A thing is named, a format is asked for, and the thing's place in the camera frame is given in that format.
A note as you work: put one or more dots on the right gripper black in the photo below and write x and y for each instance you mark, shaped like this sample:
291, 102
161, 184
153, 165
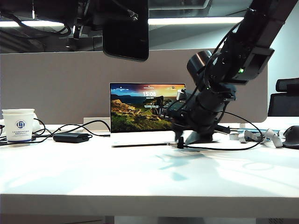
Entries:
184, 116

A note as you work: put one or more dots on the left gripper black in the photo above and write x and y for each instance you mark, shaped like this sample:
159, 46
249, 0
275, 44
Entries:
91, 14

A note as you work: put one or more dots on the black smartphone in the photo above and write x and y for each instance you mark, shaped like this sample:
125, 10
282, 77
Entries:
126, 39

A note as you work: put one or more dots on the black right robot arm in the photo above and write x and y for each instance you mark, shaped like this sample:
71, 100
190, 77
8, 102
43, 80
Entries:
252, 35

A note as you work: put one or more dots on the white partition support foot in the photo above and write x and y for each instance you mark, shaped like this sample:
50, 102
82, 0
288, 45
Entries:
242, 126

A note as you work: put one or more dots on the white open laptop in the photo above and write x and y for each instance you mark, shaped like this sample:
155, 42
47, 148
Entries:
130, 109

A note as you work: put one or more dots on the white ceiling light strip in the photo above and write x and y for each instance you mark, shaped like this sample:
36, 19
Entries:
187, 21

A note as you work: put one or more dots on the teal flat card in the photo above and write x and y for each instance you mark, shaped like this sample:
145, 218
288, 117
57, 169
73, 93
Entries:
275, 131

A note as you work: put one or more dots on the black office chair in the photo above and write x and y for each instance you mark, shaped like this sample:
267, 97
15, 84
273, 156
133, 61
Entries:
283, 102

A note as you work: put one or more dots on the black computer mouse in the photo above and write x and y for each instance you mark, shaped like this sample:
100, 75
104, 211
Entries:
292, 137

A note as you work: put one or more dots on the black power adapter brick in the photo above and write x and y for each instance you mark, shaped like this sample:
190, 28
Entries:
67, 137

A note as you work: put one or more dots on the white paper cup blue logo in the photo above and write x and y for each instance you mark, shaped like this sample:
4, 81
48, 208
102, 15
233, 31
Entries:
19, 133

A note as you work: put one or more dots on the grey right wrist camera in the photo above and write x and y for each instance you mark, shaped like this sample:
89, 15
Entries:
181, 94

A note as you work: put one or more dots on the silver partition bracket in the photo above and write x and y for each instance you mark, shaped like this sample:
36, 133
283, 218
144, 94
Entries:
91, 125

